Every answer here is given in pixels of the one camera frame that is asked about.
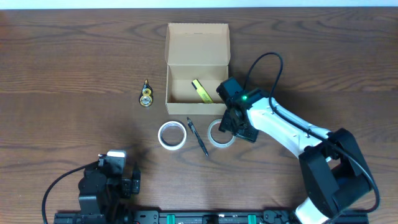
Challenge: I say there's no clear tape roll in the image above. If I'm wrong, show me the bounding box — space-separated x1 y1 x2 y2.
207 119 236 148

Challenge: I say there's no yellow highlighter with dark cap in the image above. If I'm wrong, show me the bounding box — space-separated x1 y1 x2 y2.
192 79 214 104

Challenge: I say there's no black gel pen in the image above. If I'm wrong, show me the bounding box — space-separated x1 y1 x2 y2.
187 117 208 156

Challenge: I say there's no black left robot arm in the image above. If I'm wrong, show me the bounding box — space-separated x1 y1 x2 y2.
74 161 141 224

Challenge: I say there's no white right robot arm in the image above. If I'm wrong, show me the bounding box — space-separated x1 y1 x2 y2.
217 86 376 223

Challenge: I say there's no white masking tape roll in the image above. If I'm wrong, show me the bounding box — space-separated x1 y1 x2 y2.
157 121 187 151

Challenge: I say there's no open cardboard box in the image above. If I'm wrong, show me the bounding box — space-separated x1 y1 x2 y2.
165 23 231 115

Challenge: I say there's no yellow correction tape dispenser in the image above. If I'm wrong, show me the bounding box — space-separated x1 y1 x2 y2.
139 79 154 107

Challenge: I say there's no black mounting rail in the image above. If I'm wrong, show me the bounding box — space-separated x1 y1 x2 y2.
53 208 369 224

